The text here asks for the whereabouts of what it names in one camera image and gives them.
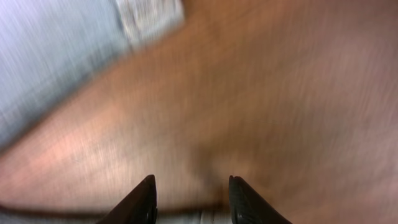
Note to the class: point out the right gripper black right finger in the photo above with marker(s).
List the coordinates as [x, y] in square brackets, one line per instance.
[248, 207]

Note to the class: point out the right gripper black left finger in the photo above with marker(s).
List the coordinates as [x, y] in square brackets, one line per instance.
[137, 207]

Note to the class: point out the light blue denim shorts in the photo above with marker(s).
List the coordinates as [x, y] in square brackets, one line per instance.
[50, 47]

